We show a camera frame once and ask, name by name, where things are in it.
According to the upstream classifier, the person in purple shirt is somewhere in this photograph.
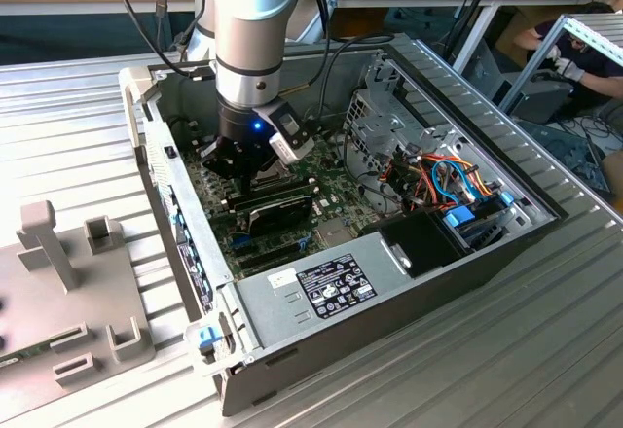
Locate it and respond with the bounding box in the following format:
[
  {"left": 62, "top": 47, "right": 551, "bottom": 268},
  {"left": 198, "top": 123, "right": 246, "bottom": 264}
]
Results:
[{"left": 513, "top": 2, "right": 623, "bottom": 108}]

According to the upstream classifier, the orange power wire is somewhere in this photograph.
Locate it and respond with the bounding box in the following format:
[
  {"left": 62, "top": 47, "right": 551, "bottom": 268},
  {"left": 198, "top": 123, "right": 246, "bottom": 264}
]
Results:
[{"left": 421, "top": 153, "right": 494, "bottom": 196}]

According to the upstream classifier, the grey parts rack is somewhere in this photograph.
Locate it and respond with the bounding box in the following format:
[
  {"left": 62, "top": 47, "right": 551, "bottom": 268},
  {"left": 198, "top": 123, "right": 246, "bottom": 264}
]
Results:
[{"left": 0, "top": 198, "right": 157, "bottom": 424}]

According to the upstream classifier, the grey chipset heatsink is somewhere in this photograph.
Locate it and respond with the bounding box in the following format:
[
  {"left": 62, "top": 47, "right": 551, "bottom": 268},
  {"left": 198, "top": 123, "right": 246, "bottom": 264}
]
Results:
[{"left": 315, "top": 217, "right": 352, "bottom": 249}]

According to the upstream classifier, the thick black camera cable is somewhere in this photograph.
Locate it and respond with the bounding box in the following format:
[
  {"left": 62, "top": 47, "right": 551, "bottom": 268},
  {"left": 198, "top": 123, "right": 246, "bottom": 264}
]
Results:
[{"left": 304, "top": 0, "right": 396, "bottom": 125}]

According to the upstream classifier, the black looped cable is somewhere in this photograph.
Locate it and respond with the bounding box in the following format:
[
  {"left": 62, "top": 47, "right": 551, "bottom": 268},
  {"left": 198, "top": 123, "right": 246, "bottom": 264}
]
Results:
[{"left": 340, "top": 124, "right": 408, "bottom": 215}]

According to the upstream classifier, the thin black USB cable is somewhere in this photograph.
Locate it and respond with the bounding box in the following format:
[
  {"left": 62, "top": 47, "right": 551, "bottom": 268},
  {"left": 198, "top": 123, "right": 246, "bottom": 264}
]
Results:
[
  {"left": 154, "top": 0, "right": 169, "bottom": 53},
  {"left": 107, "top": 0, "right": 218, "bottom": 82}
]

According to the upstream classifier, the hard disk in blue carrier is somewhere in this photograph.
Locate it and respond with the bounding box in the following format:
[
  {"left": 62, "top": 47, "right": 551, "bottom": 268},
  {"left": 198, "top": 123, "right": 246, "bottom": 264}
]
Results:
[{"left": 440, "top": 190, "right": 518, "bottom": 257}]

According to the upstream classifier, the green motherboard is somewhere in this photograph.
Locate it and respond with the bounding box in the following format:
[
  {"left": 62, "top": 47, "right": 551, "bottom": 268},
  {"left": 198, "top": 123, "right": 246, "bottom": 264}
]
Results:
[{"left": 182, "top": 125, "right": 405, "bottom": 283}]

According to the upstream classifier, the black graphics card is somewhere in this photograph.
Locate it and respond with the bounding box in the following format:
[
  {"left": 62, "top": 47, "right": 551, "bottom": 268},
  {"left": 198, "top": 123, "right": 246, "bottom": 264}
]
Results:
[{"left": 240, "top": 193, "right": 315, "bottom": 239}]

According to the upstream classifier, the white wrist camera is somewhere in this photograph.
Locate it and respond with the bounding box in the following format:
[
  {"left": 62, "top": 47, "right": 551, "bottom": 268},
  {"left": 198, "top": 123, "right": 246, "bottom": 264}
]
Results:
[{"left": 267, "top": 131, "right": 316, "bottom": 165}]

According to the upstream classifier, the blue data wire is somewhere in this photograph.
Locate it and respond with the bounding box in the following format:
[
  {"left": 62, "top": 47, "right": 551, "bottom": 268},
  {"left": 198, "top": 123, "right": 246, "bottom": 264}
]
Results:
[{"left": 428, "top": 157, "right": 477, "bottom": 206}]

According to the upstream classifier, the open black PC case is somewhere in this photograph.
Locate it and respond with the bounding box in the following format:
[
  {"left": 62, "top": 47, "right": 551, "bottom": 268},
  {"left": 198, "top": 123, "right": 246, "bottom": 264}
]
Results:
[{"left": 118, "top": 42, "right": 570, "bottom": 418}]

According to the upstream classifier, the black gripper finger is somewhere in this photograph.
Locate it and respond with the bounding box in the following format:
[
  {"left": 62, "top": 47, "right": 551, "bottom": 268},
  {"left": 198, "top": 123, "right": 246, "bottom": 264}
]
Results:
[
  {"left": 199, "top": 136, "right": 247, "bottom": 181},
  {"left": 238, "top": 153, "right": 281, "bottom": 196}
]

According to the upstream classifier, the black expansion slot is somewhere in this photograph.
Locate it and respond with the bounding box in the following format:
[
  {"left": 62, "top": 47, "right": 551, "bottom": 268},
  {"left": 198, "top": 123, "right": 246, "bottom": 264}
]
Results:
[
  {"left": 237, "top": 251, "right": 306, "bottom": 274},
  {"left": 232, "top": 240, "right": 302, "bottom": 262}
]

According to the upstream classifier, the black RAM slot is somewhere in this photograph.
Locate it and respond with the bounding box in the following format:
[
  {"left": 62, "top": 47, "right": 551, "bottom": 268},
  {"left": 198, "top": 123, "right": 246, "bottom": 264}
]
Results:
[
  {"left": 222, "top": 181, "right": 313, "bottom": 204},
  {"left": 220, "top": 177, "right": 311, "bottom": 200},
  {"left": 227, "top": 189, "right": 319, "bottom": 213},
  {"left": 225, "top": 185, "right": 316, "bottom": 209}
]

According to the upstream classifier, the aluminium profile frame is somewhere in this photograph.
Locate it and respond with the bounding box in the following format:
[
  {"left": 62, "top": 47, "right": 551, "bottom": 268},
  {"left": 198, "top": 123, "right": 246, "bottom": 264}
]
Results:
[{"left": 498, "top": 13, "right": 623, "bottom": 116}]

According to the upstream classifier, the green RAM stick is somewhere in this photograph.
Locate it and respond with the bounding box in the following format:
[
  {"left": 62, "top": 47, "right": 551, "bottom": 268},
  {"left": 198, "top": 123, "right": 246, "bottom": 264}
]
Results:
[{"left": 0, "top": 339, "right": 54, "bottom": 367}]

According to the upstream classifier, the dark grey equipment box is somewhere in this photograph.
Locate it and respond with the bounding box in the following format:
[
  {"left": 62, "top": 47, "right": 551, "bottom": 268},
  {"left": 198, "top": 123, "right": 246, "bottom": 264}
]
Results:
[{"left": 505, "top": 75, "right": 578, "bottom": 125}]

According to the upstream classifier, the large brown cardboard box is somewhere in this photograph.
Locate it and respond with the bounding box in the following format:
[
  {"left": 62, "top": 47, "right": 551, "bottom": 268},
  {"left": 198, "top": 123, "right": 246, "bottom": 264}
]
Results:
[{"left": 495, "top": 7, "right": 541, "bottom": 59}]

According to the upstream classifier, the silver metal disk bay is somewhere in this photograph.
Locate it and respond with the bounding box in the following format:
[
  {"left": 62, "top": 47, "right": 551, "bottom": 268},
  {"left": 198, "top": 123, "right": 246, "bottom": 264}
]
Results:
[{"left": 342, "top": 88, "right": 429, "bottom": 181}]

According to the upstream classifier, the silver power supply unit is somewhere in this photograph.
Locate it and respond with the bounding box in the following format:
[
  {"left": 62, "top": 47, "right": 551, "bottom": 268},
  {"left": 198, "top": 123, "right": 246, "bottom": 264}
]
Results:
[{"left": 232, "top": 231, "right": 418, "bottom": 351}]

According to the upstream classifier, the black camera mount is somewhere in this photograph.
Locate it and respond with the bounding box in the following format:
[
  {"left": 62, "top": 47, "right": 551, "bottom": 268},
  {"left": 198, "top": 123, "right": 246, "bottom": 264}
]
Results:
[{"left": 251, "top": 97, "right": 315, "bottom": 150}]

